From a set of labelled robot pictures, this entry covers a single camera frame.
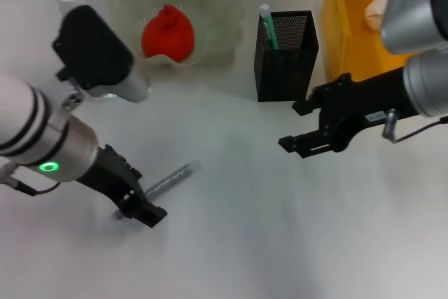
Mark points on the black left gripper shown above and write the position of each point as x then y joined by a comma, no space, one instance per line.
108,176

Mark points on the white paper ball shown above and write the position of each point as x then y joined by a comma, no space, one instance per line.
376,12

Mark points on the black mesh pen holder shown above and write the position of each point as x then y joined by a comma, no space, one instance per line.
283,71

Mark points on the orange fruit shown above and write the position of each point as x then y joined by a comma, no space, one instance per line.
168,38

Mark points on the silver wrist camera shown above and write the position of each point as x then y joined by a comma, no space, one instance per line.
413,8
94,54

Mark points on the silver marker pen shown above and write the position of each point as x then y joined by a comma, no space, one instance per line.
175,176

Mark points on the clear green fruit bowl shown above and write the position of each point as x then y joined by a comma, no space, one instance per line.
210,8

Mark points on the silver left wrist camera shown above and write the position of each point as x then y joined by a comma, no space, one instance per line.
94,54

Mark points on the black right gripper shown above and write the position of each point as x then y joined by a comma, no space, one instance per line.
367,103

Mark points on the mint green utility knife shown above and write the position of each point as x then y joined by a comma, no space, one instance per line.
269,29

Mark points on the yellow plastic bin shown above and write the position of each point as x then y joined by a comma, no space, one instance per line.
353,33

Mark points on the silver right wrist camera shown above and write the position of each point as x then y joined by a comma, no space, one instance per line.
413,8

